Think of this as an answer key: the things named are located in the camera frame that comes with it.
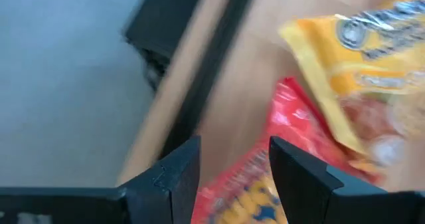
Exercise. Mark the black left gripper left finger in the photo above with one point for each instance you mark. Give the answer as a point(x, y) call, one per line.
point(159, 197)

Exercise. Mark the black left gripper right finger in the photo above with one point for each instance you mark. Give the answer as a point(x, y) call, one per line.
point(315, 197)

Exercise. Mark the red Saucy Noods noodle pack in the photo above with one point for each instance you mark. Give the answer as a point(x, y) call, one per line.
point(292, 117)

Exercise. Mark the yellow Maruchan ramen pack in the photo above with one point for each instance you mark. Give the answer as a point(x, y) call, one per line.
point(348, 67)

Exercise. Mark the black table-side box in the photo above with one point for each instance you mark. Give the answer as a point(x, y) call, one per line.
point(159, 24)

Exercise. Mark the black aluminium table frame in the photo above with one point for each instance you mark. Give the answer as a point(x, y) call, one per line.
point(216, 58)

